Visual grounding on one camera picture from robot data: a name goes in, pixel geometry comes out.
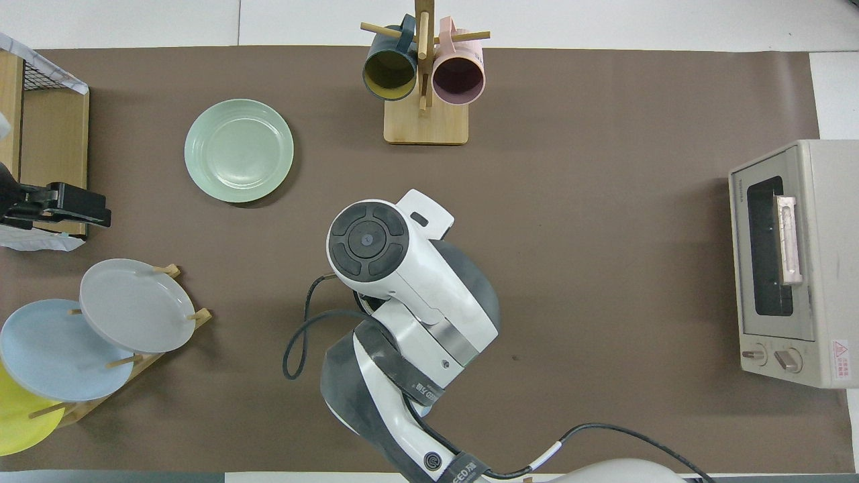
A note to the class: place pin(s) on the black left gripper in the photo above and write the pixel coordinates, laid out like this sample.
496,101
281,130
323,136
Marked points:
10,194

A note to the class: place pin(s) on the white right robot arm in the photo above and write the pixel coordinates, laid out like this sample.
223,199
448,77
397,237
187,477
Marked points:
423,282

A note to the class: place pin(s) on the grey white plate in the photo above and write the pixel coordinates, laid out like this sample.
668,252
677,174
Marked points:
134,305

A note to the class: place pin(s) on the light blue plate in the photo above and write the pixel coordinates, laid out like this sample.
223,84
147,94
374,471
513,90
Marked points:
54,355

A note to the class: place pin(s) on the wooden plate rack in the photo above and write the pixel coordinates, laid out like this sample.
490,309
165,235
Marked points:
144,362

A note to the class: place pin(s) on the green plate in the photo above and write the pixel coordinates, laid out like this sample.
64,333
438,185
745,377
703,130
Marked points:
238,151

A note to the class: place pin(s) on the yellow plate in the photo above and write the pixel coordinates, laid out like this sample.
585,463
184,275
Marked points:
20,429

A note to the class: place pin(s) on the white crumpled cloth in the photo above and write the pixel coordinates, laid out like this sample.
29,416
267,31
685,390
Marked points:
40,241

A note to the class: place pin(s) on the brown wooden board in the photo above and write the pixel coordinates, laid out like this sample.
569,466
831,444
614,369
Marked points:
57,141

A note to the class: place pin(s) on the light wooden board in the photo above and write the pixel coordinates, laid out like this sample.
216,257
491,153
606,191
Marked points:
10,80

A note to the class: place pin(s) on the white checkered cloth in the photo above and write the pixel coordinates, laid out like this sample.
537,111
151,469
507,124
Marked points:
47,66

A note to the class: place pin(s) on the dark teal mug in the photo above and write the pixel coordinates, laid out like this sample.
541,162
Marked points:
389,74

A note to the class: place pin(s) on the wooden mug rack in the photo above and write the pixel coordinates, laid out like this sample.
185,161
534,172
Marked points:
426,124

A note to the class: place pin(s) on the pink mug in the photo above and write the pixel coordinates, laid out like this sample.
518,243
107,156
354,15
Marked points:
458,77

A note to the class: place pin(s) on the brown table mat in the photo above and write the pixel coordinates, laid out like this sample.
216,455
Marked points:
604,201

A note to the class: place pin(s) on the beige toaster oven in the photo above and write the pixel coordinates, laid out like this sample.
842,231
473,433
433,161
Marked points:
825,268

